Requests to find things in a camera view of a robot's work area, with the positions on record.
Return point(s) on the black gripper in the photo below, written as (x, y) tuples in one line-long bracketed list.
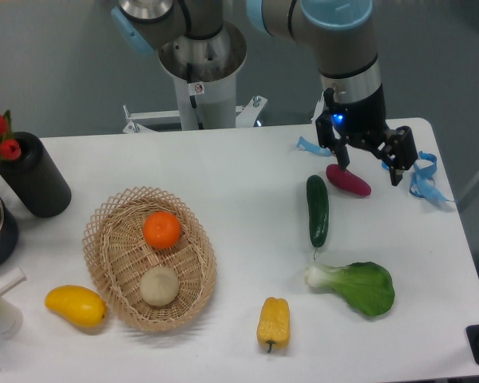
[(362, 124)]

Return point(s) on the yellow bell pepper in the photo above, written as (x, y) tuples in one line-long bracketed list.
[(274, 326)]

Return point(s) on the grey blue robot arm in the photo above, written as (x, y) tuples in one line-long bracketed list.
[(340, 33)]

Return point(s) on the magenta sweet potato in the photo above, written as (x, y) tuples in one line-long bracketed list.
[(347, 181)]

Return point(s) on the green cucumber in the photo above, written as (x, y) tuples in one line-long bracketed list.
[(318, 210)]

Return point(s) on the green bok choy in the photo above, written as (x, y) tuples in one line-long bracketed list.
[(366, 287)]

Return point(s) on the orange fruit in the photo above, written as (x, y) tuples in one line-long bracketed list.
[(161, 230)]

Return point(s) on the woven wicker basket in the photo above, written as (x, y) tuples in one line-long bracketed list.
[(117, 256)]

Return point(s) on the white steamed bun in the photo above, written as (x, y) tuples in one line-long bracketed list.
[(159, 286)]

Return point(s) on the yellow mango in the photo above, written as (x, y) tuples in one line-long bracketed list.
[(78, 305)]

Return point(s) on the black cylindrical vase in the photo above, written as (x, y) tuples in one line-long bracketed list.
[(36, 179)]

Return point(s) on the small white block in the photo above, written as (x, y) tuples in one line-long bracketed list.
[(11, 279)]

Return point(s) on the white plastic bottle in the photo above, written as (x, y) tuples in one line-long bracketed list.
[(11, 319)]

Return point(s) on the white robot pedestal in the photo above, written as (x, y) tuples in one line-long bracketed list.
[(204, 74)]

